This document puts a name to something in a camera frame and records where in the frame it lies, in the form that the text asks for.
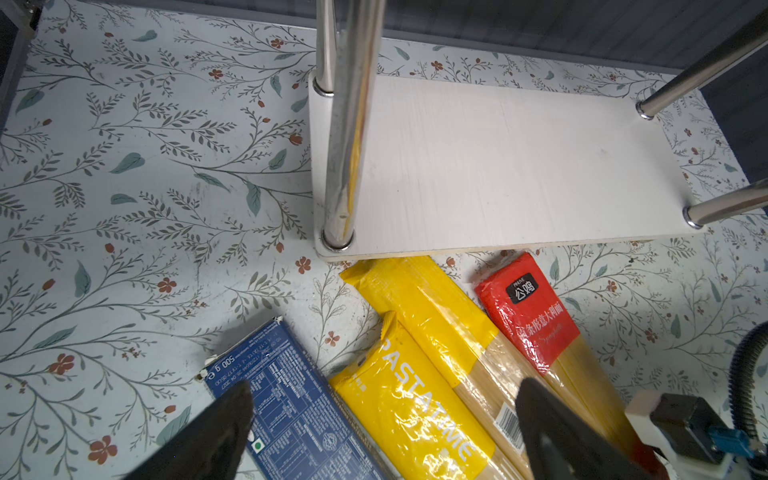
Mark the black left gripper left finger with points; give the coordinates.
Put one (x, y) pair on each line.
(209, 447)

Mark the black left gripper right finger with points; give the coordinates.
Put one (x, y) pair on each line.
(560, 445)

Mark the red spaghetti bag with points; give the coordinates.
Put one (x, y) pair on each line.
(522, 304)

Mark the blue pasta box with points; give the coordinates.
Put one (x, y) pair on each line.
(299, 428)

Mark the white two-tier shelf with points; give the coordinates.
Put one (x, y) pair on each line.
(407, 167)

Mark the yellow Pastatime bag front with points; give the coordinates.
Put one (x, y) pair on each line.
(414, 416)

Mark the yellow spaghetti bag with barcode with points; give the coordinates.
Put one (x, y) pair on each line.
(480, 364)

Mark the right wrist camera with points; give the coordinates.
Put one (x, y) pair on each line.
(694, 439)

